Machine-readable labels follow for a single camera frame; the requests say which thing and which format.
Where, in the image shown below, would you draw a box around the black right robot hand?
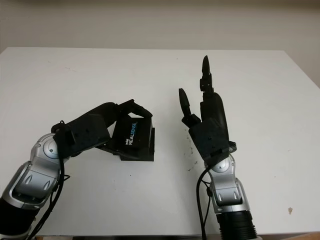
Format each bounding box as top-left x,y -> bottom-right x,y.
177,55 -> 237,154

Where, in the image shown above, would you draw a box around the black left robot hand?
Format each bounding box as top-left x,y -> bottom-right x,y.
51,99 -> 154,157

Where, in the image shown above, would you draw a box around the black box lid RealSense print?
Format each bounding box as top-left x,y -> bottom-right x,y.
109,115 -> 154,160

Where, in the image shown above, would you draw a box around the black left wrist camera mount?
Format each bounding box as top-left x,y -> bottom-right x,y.
65,114 -> 111,158

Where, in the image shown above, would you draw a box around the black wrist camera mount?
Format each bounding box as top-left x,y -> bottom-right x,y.
65,114 -> 111,158
187,117 -> 232,164

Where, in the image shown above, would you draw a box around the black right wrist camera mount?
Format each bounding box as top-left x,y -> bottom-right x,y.
187,117 -> 232,164

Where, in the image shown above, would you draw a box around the black camera box base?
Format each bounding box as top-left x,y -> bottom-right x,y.
119,127 -> 156,163

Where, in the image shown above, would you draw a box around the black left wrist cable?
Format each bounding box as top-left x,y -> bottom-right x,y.
29,121 -> 71,240

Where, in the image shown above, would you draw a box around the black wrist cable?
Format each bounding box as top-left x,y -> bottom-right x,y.
29,121 -> 71,240
196,166 -> 214,240

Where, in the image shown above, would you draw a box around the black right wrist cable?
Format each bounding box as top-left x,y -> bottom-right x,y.
196,166 -> 214,240

